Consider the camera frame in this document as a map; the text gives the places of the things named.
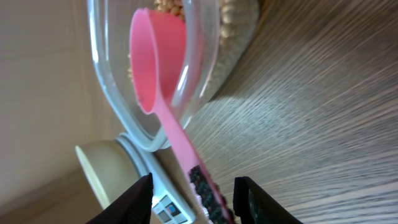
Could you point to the white bowl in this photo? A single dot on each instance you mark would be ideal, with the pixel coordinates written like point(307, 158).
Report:
point(108, 169)

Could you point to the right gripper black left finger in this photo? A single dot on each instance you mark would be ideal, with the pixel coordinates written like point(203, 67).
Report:
point(132, 207)

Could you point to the pink plastic measuring scoop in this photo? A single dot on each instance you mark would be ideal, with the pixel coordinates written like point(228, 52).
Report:
point(157, 50)

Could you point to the white digital kitchen scale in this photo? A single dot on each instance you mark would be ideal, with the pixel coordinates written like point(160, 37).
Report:
point(167, 203)

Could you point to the clear container of soybeans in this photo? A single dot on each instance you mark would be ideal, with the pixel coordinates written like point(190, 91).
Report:
point(218, 32)

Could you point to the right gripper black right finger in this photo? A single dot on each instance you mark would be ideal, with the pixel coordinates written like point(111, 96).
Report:
point(253, 205)

